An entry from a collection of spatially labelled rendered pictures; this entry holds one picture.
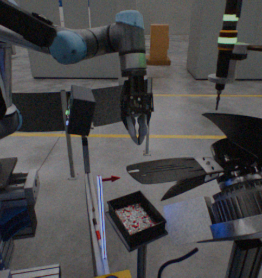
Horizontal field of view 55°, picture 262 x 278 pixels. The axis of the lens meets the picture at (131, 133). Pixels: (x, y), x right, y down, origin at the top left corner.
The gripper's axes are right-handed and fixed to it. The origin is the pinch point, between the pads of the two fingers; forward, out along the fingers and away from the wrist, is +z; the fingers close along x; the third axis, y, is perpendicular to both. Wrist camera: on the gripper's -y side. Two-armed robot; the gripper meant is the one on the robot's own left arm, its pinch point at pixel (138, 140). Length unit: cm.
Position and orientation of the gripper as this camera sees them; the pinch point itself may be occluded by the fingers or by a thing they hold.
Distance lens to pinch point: 75.7
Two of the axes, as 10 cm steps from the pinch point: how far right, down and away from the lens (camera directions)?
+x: 9.7, -1.2, 1.9
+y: 2.1, 1.3, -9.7
